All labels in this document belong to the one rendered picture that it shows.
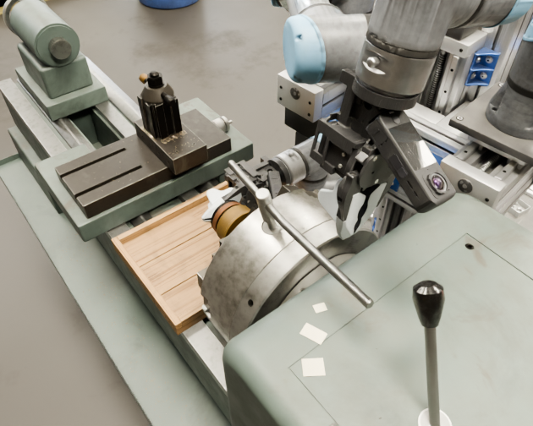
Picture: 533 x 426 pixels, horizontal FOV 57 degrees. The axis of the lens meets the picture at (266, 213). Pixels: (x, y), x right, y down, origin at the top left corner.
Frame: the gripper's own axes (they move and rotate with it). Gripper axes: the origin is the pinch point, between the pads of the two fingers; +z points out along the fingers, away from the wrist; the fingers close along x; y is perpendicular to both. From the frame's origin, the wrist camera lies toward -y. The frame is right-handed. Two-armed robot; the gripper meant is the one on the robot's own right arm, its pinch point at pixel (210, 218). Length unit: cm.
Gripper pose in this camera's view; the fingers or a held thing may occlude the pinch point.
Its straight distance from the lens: 100.0
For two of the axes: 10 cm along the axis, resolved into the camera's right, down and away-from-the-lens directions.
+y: -6.2, -5.7, 5.4
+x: 0.0, -6.9, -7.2
